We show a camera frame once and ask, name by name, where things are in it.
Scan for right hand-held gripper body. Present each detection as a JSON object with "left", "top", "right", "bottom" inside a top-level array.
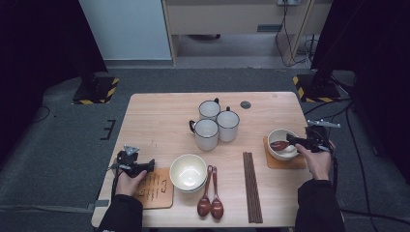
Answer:
[{"left": 304, "top": 119, "right": 341, "bottom": 153}]

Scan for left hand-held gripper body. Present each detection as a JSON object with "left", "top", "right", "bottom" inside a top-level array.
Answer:
[{"left": 116, "top": 144, "right": 143, "bottom": 179}]

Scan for reddish brown wooden spoon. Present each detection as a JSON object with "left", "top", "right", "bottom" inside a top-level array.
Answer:
[
  {"left": 270, "top": 140, "right": 293, "bottom": 153},
  {"left": 196, "top": 164, "right": 214, "bottom": 218},
  {"left": 210, "top": 166, "right": 224, "bottom": 220}
]

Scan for cream ceramic bowl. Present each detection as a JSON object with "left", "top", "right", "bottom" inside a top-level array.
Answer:
[
  {"left": 177, "top": 185, "right": 207, "bottom": 193},
  {"left": 267, "top": 129, "right": 301, "bottom": 161},
  {"left": 169, "top": 154, "right": 208, "bottom": 191}
]

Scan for engraved wooden coaster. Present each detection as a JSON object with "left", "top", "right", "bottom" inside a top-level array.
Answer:
[
  {"left": 263, "top": 135, "right": 308, "bottom": 170},
  {"left": 133, "top": 167, "right": 174, "bottom": 210}
]

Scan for row of brown chopsticks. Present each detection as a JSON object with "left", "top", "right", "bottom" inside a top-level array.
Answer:
[{"left": 242, "top": 151, "right": 264, "bottom": 224}]

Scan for person's left hand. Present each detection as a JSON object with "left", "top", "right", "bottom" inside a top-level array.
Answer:
[{"left": 114, "top": 170, "right": 148, "bottom": 197}]

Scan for person's right hand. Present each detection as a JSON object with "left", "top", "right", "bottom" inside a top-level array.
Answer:
[{"left": 294, "top": 144, "right": 337, "bottom": 181}]

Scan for black yellow striped stand base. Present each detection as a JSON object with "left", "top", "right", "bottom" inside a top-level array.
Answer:
[
  {"left": 72, "top": 76, "right": 120, "bottom": 105},
  {"left": 292, "top": 72, "right": 342, "bottom": 104}
]

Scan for grey tape piece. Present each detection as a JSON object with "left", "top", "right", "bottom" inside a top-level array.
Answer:
[{"left": 86, "top": 199, "right": 110, "bottom": 210}]

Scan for white enamel mug black rim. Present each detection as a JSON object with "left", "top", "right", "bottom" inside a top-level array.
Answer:
[
  {"left": 189, "top": 118, "right": 220, "bottom": 152},
  {"left": 197, "top": 98, "right": 221, "bottom": 122},
  {"left": 216, "top": 106, "right": 241, "bottom": 143}
]

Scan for black curtain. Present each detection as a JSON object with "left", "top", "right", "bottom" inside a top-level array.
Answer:
[
  {"left": 310, "top": 0, "right": 410, "bottom": 185},
  {"left": 0, "top": 0, "right": 109, "bottom": 162}
]

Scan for grey vent slot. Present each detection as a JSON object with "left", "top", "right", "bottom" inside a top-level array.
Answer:
[{"left": 256, "top": 23, "right": 283, "bottom": 33}]

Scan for white panel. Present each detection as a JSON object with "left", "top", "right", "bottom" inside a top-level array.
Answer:
[{"left": 78, "top": 0, "right": 173, "bottom": 62}]

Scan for dark round chair base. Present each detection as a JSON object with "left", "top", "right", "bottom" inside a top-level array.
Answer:
[{"left": 187, "top": 33, "right": 221, "bottom": 42}]

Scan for light wooden desk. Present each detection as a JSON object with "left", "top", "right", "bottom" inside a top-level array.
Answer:
[{"left": 161, "top": 0, "right": 335, "bottom": 67}]

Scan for left hand-held gripper black cable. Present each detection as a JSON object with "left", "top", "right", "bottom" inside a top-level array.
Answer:
[{"left": 108, "top": 162, "right": 123, "bottom": 207}]

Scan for hand-held gripper black cable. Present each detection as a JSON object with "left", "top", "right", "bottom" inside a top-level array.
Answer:
[
  {"left": 322, "top": 138, "right": 339, "bottom": 194},
  {"left": 108, "top": 162, "right": 123, "bottom": 207}
]

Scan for black floor cables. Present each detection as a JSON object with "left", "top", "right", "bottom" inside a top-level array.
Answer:
[{"left": 303, "top": 98, "right": 354, "bottom": 122}]

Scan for right hand-held gripper black cable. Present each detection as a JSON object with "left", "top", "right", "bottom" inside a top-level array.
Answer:
[{"left": 322, "top": 138, "right": 339, "bottom": 194}]

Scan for long black floor cable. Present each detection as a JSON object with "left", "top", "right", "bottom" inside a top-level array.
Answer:
[{"left": 344, "top": 102, "right": 380, "bottom": 232}]

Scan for black cable bundle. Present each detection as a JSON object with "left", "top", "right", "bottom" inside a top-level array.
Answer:
[{"left": 303, "top": 33, "right": 321, "bottom": 71}]

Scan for thin black floor cable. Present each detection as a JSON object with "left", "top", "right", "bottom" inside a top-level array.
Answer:
[{"left": 32, "top": 105, "right": 51, "bottom": 124}]

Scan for thick black floor cable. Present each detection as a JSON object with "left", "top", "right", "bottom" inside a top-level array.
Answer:
[{"left": 341, "top": 208, "right": 410, "bottom": 226}]

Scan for black hanging cable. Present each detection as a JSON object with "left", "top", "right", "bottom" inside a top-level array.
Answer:
[{"left": 275, "top": 3, "right": 308, "bottom": 68}]

